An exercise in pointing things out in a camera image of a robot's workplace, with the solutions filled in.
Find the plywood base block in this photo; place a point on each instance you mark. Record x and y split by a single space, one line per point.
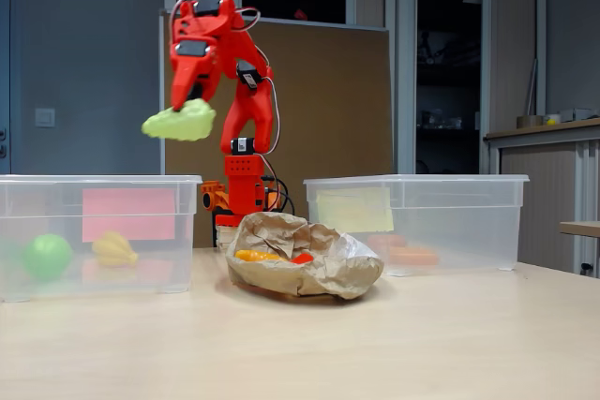
224 236

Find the pink paper label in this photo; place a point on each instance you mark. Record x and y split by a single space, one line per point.
129 215

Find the grey cabinet with wooden top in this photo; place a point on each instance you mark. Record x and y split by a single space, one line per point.
539 184

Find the green toy apple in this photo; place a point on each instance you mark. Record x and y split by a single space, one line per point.
47 257

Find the small yellow ball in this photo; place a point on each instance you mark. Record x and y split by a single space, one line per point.
551 122

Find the grey plastic storage bins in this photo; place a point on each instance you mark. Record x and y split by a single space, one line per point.
579 114

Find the light green toy grapes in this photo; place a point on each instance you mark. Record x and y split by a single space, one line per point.
183 126

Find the yellow-green paper label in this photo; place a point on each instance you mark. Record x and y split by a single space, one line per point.
356 208

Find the orange toy waffle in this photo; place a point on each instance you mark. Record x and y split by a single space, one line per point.
412 257

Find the leaning grey metal rod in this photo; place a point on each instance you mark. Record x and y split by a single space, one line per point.
531 86

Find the clear plastic bin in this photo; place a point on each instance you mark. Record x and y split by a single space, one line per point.
28 212
469 231

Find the brown cork board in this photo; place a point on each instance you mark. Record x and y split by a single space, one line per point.
328 114

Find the orange printed clamp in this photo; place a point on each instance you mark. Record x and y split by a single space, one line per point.
211 196

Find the orange toy croissant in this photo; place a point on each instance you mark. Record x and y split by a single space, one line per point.
255 256

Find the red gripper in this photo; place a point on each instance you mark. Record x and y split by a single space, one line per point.
187 73

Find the red toy chili pepper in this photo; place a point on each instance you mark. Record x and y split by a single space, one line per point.
302 258

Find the brown toy doughnut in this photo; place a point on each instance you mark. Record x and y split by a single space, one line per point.
386 241

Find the wooden desk edge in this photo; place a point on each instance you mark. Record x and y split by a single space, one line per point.
581 228

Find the crumpled brown paper bag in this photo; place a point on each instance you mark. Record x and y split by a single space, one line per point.
304 280

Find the white light switch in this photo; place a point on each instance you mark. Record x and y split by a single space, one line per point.
45 117

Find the yellow toy banana bunch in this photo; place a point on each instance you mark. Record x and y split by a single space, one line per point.
112 250

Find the brown tape roll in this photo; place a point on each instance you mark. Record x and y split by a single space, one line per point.
529 122

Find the red robot arm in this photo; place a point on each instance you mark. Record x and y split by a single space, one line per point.
248 109

